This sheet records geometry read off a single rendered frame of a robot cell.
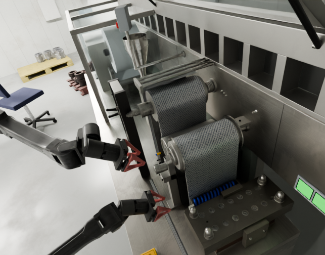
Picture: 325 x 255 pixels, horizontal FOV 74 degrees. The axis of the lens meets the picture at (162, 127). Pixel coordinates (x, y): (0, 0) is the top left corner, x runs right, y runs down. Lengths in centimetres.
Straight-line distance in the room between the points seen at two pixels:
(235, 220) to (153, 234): 37
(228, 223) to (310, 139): 42
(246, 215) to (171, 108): 51
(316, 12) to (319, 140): 33
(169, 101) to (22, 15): 683
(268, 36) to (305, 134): 31
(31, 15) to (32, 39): 63
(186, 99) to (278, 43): 41
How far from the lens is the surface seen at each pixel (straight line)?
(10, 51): 758
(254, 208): 98
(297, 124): 77
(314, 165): 80
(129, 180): 128
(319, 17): 65
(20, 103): 374
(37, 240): 255
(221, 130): 85
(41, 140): 80
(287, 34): 72
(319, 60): 67
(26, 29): 757
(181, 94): 95
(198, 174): 89
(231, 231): 91
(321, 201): 85
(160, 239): 106
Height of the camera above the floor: 184
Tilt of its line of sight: 37 degrees down
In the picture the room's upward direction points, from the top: 12 degrees counter-clockwise
